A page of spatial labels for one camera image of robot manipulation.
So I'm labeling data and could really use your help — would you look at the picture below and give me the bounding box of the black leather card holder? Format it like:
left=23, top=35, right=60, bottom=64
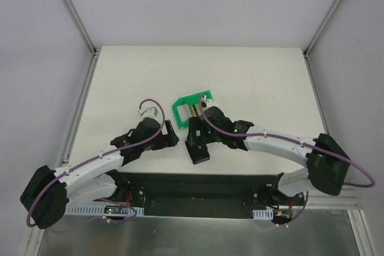
left=185, top=141, right=210, bottom=165

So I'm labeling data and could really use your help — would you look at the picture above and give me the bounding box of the green plastic bin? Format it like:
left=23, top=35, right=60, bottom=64
left=172, top=90, right=213, bottom=129

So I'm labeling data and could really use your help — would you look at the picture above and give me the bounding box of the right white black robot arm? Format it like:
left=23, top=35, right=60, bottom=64
left=185, top=107, right=350, bottom=205

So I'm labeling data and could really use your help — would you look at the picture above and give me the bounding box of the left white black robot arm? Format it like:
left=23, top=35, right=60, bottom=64
left=20, top=118, right=179, bottom=229

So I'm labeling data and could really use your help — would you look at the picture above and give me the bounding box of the gold credit card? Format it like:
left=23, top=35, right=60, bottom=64
left=188, top=104, right=202, bottom=117

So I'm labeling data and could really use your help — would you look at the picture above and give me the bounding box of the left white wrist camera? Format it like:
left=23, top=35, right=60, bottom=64
left=138, top=106, right=158, bottom=119

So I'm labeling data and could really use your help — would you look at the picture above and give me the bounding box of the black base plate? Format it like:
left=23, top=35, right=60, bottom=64
left=109, top=172, right=304, bottom=219

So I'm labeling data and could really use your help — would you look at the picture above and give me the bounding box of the left white cable duct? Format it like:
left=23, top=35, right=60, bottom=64
left=65, top=204, right=144, bottom=217

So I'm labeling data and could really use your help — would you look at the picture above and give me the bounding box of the white cable duct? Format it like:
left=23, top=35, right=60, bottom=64
left=65, top=204, right=144, bottom=217
left=252, top=209, right=274, bottom=221

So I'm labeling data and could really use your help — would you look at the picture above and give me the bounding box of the right white cable duct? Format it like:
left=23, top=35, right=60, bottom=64
left=252, top=209, right=274, bottom=221

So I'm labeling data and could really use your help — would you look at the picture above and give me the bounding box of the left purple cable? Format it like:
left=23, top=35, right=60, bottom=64
left=26, top=98, right=166, bottom=228

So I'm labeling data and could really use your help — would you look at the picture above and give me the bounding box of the purple cable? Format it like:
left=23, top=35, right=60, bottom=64
left=199, top=94, right=376, bottom=232
left=26, top=98, right=166, bottom=228

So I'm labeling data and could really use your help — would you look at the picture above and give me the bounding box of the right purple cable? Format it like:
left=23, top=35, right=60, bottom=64
left=199, top=94, right=376, bottom=232

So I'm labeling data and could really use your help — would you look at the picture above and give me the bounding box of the aluminium frame rail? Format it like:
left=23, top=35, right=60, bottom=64
left=307, top=188, right=362, bottom=210

